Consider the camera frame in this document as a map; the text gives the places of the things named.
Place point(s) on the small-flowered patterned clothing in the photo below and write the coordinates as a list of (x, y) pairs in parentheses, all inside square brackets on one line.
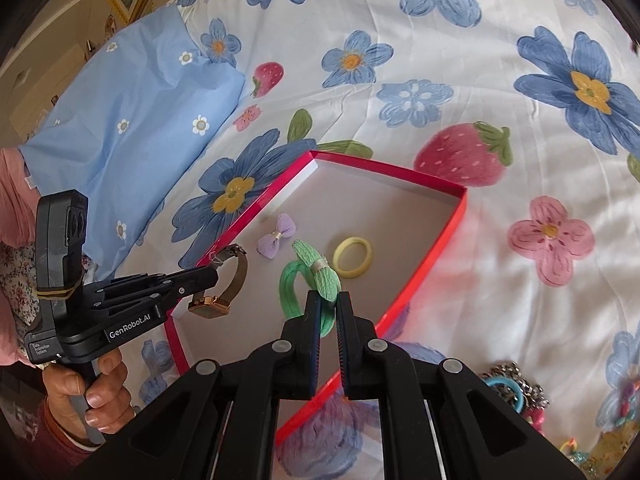
[(20, 285)]

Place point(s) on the purple bow hair clip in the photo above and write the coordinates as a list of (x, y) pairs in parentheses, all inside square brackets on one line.
[(270, 246)]

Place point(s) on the pink hair clip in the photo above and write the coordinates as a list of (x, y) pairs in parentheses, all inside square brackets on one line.
[(537, 417)]

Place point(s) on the floral strawberry bedsheet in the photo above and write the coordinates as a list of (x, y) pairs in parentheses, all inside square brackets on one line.
[(350, 110)]

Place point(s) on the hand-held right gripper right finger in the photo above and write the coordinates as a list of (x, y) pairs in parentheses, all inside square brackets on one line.
[(342, 345)]

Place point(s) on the pink cloth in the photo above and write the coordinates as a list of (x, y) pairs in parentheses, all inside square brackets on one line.
[(15, 200)]

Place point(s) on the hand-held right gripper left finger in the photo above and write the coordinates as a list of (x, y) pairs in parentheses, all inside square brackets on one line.
[(315, 345)]

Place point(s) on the person's left hand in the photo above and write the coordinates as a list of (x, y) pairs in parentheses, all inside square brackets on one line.
[(107, 390)]

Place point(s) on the red cardboard box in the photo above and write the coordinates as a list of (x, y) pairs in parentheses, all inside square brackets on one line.
[(380, 200)]

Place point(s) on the gold wristwatch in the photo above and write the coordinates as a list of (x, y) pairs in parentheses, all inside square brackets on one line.
[(239, 275)]

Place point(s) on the translucent yellow claw clip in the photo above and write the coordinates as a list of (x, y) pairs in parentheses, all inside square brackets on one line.
[(612, 455)]

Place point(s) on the person's left forearm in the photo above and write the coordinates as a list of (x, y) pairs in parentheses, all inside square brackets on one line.
[(55, 450)]

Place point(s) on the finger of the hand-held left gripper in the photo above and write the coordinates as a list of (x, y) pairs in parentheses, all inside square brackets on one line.
[(200, 276), (150, 305)]

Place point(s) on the blue flowered pillow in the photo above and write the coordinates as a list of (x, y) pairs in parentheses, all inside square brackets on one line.
[(140, 110)]

